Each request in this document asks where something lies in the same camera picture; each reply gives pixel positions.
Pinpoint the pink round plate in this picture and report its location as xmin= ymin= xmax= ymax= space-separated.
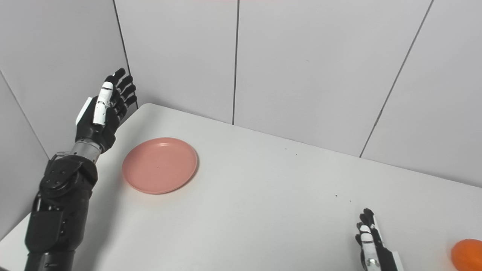
xmin=122 ymin=137 xmax=198 ymax=195

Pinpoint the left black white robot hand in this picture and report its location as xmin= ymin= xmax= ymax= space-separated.
xmin=75 ymin=68 xmax=137 ymax=153

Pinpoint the orange fruit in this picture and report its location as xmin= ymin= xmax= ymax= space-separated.
xmin=451 ymin=239 xmax=482 ymax=271

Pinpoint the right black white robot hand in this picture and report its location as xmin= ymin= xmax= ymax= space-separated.
xmin=355 ymin=208 xmax=404 ymax=271

